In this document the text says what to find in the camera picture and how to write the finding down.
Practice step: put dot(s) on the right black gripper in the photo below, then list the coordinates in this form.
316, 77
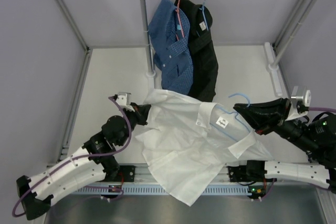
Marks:
266, 117

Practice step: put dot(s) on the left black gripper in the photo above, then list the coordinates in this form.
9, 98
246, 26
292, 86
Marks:
141, 113

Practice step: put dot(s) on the white shirt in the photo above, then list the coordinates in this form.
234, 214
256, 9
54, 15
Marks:
178, 133

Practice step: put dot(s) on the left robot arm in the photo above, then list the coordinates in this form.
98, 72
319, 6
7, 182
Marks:
93, 162

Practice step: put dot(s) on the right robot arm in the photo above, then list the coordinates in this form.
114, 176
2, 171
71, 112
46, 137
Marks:
315, 138

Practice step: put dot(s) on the black shirt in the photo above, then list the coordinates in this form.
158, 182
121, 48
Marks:
202, 52

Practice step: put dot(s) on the blue checked shirt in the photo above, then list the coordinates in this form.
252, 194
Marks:
171, 56

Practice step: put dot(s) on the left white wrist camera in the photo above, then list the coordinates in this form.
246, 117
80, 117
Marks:
123, 100

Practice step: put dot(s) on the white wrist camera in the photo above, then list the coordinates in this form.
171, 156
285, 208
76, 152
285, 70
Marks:
123, 100
300, 100

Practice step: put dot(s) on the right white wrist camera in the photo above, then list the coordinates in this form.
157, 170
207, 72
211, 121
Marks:
300, 100

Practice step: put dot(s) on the aluminium mounting rail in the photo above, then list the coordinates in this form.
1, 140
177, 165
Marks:
147, 174

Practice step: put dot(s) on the grey slotted cable duct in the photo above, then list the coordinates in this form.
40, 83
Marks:
211, 190

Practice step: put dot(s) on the pink wire hanger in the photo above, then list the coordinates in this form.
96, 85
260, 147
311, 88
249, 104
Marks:
180, 26

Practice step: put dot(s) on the blue wire hanger with shirt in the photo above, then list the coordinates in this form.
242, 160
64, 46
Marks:
202, 9

